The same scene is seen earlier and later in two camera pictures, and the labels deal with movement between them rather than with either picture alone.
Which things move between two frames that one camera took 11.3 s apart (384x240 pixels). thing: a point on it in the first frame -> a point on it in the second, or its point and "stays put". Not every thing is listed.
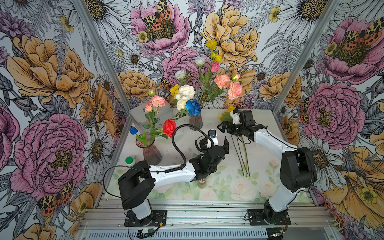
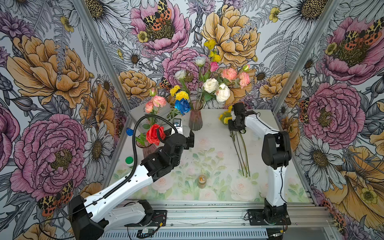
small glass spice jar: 202,183 stays put
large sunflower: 227,116 stays put
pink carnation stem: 151,107 stays put
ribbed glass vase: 151,155 stays put
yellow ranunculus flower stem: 244,145 stays put
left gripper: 226,145 -> 190,141
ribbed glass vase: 195,120 stays put
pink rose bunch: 223,81 -> 229,74
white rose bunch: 186,93 -> 221,91
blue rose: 193,107 -> 183,105
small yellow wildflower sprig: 215,54 stays put
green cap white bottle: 129,161 stays put
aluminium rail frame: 205,220 stays put
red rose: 169,126 -> 155,134
